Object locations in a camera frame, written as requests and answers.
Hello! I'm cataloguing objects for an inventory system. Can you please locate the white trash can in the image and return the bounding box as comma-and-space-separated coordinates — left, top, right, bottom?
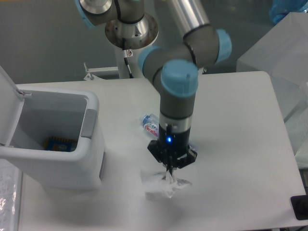
0, 70, 105, 190

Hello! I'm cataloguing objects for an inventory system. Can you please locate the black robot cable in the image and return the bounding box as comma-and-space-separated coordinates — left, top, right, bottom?
121, 38, 134, 79

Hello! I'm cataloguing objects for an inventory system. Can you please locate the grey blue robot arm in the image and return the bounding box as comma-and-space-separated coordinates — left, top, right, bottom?
75, 0, 232, 172

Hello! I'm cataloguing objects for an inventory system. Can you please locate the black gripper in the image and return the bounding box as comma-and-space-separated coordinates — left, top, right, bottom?
147, 125, 197, 182

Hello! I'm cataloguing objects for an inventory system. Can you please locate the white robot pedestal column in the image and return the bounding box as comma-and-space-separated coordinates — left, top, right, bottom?
114, 45, 150, 79

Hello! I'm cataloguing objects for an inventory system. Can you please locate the clear plastic water bottle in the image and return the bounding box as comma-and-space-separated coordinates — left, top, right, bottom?
140, 114, 198, 151

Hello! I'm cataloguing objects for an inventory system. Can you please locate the white plastic wrapper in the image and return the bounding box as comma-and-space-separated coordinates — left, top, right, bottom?
140, 169, 192, 201

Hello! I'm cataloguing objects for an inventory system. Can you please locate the black device at edge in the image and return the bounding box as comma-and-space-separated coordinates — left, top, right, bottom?
291, 195, 308, 220

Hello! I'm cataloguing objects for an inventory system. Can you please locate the blue yellow snack packet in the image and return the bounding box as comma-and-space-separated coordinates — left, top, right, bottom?
44, 136, 77, 152

